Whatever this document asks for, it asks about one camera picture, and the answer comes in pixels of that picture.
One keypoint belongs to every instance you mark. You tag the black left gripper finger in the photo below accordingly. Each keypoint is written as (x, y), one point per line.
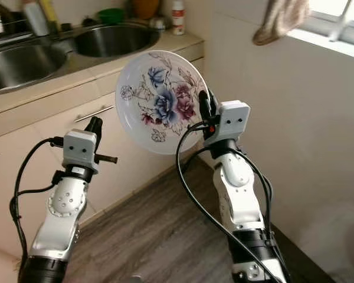
(91, 126)
(99, 126)

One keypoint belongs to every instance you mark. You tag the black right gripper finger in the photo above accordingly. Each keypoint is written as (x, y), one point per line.
(215, 106)
(205, 106)

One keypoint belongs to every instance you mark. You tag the white floral plate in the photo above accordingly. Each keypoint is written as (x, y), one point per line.
(159, 100)

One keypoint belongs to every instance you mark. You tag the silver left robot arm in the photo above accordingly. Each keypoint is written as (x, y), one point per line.
(62, 203)

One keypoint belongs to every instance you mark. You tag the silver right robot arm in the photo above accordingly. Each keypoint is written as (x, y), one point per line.
(236, 183)

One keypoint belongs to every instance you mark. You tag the stainless steel double sink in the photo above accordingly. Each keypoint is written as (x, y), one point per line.
(23, 62)

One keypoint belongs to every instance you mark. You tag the white bottle orange label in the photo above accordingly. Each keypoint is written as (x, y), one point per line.
(178, 16)

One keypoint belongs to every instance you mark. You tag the beige hanging cloth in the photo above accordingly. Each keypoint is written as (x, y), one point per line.
(277, 22)

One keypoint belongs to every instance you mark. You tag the green plastic bowl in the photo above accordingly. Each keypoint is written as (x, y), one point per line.
(111, 15)

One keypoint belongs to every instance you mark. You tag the yellow bottle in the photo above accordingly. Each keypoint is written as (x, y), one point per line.
(50, 13)

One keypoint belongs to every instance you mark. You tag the plain white bottle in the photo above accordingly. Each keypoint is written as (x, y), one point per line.
(35, 16)

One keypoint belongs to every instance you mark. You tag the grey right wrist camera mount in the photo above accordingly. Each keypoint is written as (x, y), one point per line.
(235, 121)

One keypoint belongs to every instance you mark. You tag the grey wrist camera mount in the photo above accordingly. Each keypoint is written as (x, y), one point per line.
(235, 121)
(81, 150)

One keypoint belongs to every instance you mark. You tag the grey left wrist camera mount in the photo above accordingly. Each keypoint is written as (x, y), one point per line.
(81, 150)

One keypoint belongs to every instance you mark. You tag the white window frame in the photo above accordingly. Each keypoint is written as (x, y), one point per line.
(336, 44)

